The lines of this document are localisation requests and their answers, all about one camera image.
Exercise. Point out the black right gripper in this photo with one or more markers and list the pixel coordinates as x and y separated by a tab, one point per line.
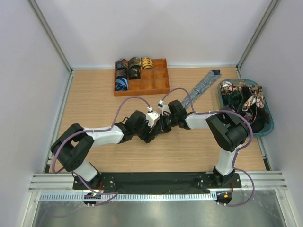
164	129

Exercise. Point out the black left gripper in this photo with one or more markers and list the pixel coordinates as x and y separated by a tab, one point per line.
148	136

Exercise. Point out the grey floral tie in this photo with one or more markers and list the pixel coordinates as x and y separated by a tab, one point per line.
208	80

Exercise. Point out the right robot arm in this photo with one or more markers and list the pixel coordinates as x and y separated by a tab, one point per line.
228	128

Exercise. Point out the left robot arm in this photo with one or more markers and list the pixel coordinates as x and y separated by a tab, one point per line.
73	146

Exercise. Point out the orange compartment tray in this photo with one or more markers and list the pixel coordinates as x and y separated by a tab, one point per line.
153	81

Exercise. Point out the blue striped rolled tie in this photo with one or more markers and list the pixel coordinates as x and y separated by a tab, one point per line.
121	84

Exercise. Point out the dark camouflage rolled tie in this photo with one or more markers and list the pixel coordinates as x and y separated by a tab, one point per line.
134	73

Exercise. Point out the dark brown rolled tie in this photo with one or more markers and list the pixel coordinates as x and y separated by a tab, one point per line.
121	73

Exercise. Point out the dark green tie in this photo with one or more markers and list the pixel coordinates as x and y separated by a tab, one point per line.
234	99

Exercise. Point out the yellow black rolled tie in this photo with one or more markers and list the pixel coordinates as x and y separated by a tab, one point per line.
146	63

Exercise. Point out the navy orange rolled tie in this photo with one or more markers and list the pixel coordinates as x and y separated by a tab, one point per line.
122	64

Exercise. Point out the brown blue rolled tie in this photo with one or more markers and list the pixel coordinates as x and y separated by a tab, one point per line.
134	62

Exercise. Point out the teal plastic bin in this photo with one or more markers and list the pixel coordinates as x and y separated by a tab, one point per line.
263	124

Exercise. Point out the dark navy floral tie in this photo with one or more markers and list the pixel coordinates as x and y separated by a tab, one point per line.
249	115

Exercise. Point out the brown blue floral tie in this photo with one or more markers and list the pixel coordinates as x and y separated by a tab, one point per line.
253	94

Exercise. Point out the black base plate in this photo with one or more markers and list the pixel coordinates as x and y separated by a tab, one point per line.
162	183

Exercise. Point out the white slotted cable duct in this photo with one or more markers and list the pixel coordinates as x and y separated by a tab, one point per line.
91	197

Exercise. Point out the aluminium frame rail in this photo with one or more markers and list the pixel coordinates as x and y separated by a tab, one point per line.
263	180

